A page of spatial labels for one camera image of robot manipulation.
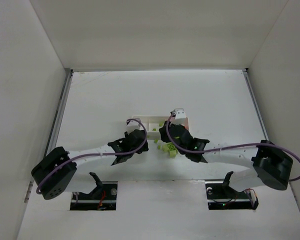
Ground large green lego block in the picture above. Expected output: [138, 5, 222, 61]
[162, 142, 178, 158]

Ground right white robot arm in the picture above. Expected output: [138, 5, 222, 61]
[159, 122, 293, 192]

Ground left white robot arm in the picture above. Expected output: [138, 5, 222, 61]
[31, 129, 149, 200]

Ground white three-compartment tray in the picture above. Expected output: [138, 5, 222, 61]
[131, 114, 191, 140]

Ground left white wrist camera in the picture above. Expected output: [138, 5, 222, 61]
[126, 118, 143, 134]

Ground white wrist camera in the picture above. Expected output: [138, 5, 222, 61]
[171, 108, 187, 125]
[126, 118, 143, 134]

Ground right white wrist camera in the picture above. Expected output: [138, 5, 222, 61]
[171, 108, 187, 125]

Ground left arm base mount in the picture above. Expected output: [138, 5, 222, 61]
[69, 172, 118, 211]

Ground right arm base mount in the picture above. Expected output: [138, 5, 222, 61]
[205, 171, 259, 211]

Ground right aluminium rail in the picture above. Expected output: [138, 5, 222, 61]
[242, 68, 269, 141]

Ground aluminium rail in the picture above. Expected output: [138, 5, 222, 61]
[43, 68, 74, 158]
[242, 68, 269, 141]

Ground left aluminium rail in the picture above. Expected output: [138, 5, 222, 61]
[43, 68, 74, 158]

